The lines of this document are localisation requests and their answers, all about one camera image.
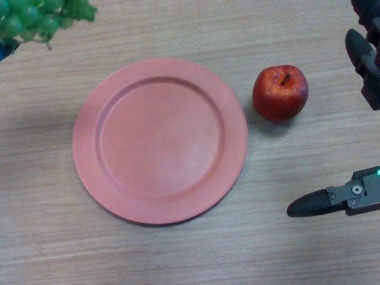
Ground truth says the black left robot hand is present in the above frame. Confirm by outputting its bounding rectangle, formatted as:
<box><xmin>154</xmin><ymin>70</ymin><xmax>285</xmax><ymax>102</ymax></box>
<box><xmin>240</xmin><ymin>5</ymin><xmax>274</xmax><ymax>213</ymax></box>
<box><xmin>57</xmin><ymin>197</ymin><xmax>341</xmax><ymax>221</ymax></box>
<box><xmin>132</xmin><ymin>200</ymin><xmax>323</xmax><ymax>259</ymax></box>
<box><xmin>0</xmin><ymin>40</ymin><xmax>20</xmax><ymax>62</ymax></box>

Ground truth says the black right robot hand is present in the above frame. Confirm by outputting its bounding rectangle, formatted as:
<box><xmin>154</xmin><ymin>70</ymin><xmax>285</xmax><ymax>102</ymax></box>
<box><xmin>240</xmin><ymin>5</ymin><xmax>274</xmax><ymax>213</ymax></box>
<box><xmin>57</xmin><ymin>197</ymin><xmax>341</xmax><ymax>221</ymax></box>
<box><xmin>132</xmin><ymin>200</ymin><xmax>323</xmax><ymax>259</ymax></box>
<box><xmin>286</xmin><ymin>0</ymin><xmax>380</xmax><ymax>218</ymax></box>

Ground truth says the red apple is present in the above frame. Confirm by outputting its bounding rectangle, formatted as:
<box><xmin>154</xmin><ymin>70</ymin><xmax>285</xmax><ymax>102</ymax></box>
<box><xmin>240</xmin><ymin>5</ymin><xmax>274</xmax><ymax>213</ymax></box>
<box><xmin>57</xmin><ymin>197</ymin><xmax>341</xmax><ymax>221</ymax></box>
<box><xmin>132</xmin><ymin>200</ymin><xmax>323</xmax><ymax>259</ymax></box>
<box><xmin>252</xmin><ymin>65</ymin><xmax>309</xmax><ymax>123</ymax></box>

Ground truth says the pink round plate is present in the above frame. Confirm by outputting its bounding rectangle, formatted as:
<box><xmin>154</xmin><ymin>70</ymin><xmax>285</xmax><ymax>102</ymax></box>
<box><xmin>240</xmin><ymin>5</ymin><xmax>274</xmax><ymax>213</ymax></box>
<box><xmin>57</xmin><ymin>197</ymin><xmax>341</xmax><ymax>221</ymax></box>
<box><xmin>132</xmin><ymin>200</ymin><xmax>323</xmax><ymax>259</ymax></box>
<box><xmin>72</xmin><ymin>58</ymin><xmax>249</xmax><ymax>227</ymax></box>

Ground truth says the green grape bunch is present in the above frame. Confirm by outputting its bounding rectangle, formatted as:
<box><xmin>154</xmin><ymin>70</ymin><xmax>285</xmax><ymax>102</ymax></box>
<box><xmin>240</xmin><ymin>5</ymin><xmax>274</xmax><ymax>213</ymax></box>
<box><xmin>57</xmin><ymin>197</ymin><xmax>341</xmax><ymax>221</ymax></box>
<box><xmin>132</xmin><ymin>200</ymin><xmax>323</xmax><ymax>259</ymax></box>
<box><xmin>0</xmin><ymin>0</ymin><xmax>98</xmax><ymax>50</ymax></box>

